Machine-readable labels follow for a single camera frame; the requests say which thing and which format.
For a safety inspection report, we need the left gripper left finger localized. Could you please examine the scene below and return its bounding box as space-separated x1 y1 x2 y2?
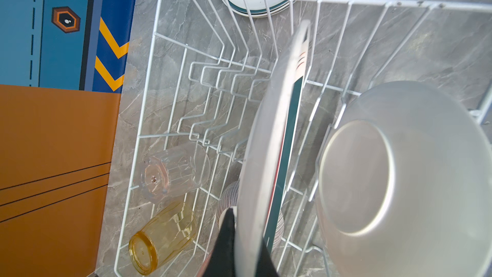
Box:
204 208 236 276

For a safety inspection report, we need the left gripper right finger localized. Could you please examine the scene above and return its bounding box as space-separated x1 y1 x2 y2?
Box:
255 241 279 277

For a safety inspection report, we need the pink plastic cup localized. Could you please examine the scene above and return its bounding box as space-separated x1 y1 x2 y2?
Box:
196 254 212 277

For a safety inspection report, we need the yellow plastic cup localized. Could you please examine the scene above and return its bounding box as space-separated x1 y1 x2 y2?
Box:
128 201 198 276

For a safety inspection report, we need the clear plastic cup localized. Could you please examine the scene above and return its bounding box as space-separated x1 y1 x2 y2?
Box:
138 142 211 204

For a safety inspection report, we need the white wire dish rack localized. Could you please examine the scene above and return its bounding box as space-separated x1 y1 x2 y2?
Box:
112 0 491 276

